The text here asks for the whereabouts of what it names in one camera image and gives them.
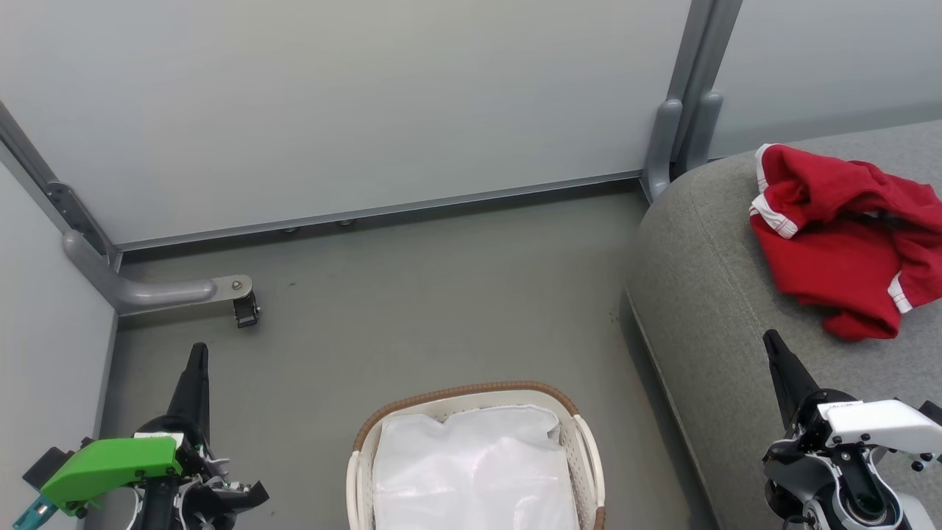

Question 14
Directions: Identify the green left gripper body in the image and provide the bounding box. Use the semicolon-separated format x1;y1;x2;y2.
40;414;270;530

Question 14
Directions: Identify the red garment with white trim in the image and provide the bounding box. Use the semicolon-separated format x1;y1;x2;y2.
748;143;942;342

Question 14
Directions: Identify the grey metal partition foot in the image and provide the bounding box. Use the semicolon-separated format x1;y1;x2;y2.
62;230;254;317

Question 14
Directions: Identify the black cable with teal plug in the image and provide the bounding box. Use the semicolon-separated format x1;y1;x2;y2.
10;495;58;530

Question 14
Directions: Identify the white basket liner cloth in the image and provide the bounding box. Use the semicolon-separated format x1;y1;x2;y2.
372;404;582;530

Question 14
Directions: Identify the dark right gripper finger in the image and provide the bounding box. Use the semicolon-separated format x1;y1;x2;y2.
762;329;822;432

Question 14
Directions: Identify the black caster wheel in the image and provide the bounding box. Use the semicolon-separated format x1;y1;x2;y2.
233;291;261;329

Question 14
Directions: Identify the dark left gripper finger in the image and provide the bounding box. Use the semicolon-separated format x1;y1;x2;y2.
166;342;211;444

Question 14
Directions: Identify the grey fabric sofa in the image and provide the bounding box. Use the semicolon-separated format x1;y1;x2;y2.
624;119;942;530

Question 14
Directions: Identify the white basket with brown rim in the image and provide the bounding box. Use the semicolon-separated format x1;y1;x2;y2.
345;381;607;530

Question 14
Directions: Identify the grey metal partition post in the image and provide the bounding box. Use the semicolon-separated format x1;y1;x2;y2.
639;0;744;205
0;102;123;270

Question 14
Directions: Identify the grey metal partition base rail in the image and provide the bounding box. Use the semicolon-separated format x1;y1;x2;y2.
114;170;647;255

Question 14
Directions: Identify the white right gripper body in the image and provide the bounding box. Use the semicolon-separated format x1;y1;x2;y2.
780;389;942;472

